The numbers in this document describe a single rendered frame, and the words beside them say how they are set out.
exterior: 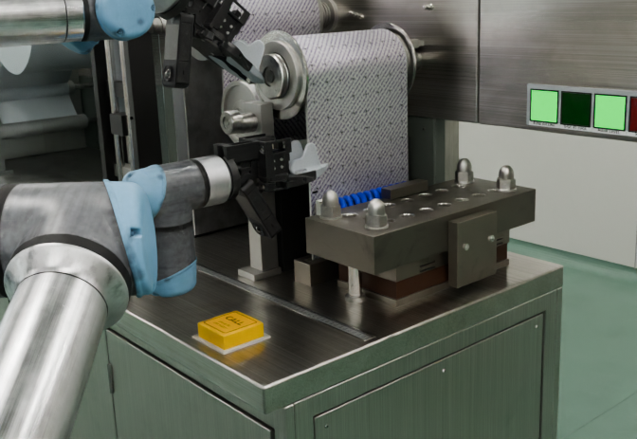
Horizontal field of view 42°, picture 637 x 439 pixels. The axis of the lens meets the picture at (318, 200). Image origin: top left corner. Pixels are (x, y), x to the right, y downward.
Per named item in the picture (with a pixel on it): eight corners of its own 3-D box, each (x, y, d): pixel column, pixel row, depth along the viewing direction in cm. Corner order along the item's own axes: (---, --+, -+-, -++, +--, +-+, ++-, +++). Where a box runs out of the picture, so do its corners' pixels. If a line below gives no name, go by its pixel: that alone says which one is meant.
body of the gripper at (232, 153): (296, 137, 129) (232, 149, 122) (298, 190, 131) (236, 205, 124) (266, 132, 135) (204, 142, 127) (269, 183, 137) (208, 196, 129)
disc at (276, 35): (247, 99, 145) (259, 18, 138) (249, 99, 146) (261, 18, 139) (298, 134, 136) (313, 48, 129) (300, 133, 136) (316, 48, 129)
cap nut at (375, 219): (359, 227, 126) (358, 198, 125) (376, 222, 129) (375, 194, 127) (376, 231, 124) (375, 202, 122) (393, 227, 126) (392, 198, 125)
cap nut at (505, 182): (491, 190, 146) (491, 165, 145) (503, 186, 148) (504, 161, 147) (507, 192, 143) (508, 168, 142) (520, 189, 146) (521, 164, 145)
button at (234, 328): (197, 338, 120) (196, 321, 119) (237, 324, 124) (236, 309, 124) (225, 352, 115) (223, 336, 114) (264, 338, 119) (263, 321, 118)
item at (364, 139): (309, 211, 139) (305, 102, 134) (406, 187, 154) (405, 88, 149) (311, 212, 139) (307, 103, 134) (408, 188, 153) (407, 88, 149)
